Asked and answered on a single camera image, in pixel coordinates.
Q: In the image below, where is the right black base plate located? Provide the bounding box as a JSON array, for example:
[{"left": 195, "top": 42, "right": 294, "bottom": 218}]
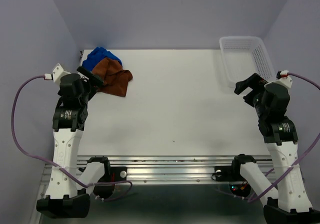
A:
[{"left": 211, "top": 166, "right": 235, "bottom": 182}]

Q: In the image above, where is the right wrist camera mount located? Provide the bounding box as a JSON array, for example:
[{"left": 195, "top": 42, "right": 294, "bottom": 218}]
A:
[{"left": 264, "top": 70, "right": 293, "bottom": 90}]

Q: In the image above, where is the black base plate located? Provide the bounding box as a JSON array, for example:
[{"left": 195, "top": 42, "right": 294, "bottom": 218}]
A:
[
  {"left": 78, "top": 166, "right": 129, "bottom": 184},
  {"left": 211, "top": 166, "right": 235, "bottom": 182}
]

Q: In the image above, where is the brown towel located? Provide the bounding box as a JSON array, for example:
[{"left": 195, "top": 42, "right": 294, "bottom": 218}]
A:
[{"left": 92, "top": 57, "right": 133, "bottom": 97}]

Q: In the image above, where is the aluminium mounting rail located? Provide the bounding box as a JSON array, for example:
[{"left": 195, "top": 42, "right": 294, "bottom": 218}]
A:
[{"left": 39, "top": 155, "right": 305, "bottom": 185}]

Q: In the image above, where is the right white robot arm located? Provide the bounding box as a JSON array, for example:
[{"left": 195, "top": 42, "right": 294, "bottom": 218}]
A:
[{"left": 230, "top": 71, "right": 320, "bottom": 224}]

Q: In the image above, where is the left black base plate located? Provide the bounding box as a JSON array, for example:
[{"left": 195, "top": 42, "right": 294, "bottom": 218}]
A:
[{"left": 78, "top": 166, "right": 129, "bottom": 184}]

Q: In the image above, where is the blue towel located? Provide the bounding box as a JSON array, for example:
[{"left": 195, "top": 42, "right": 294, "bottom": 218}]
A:
[{"left": 82, "top": 47, "right": 122, "bottom": 71}]

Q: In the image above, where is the white plastic basket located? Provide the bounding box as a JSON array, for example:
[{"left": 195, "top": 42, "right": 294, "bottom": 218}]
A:
[{"left": 219, "top": 36, "right": 276, "bottom": 88}]

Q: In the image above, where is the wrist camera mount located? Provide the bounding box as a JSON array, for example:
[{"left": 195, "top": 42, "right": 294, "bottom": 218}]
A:
[
  {"left": 264, "top": 70, "right": 293, "bottom": 90},
  {"left": 44, "top": 63, "right": 70, "bottom": 85}
]

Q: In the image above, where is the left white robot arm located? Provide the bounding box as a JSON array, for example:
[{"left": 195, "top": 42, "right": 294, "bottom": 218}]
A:
[{"left": 36, "top": 64, "right": 111, "bottom": 219}]

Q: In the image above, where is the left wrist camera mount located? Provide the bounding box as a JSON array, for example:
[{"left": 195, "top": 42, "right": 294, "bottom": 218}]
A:
[{"left": 44, "top": 63, "right": 70, "bottom": 85}]

